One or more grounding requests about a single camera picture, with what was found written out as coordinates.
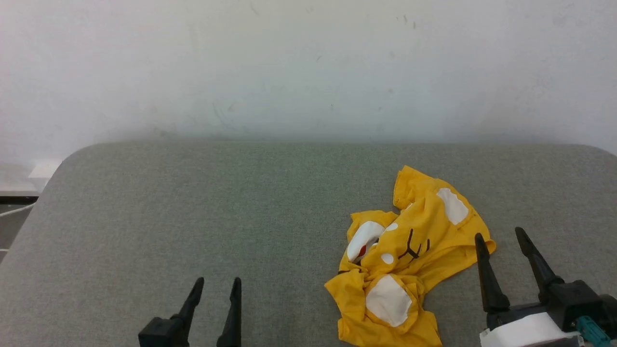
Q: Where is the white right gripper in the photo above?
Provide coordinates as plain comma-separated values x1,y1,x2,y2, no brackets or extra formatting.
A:
474,227,585,347

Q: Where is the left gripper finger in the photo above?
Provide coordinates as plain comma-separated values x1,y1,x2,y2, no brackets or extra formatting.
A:
216,277,242,347
174,277,205,322

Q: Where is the yellow printed t-shirt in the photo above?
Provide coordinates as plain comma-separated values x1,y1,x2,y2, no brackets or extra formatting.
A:
324,165,496,347

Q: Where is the white flat box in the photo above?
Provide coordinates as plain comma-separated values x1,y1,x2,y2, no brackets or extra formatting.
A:
28,159,63,180

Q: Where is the teal right camera connector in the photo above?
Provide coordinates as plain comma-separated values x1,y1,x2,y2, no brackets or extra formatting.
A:
576,316,611,347

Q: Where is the white cable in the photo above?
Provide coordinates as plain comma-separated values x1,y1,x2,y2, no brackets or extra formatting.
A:
0,203,36,219

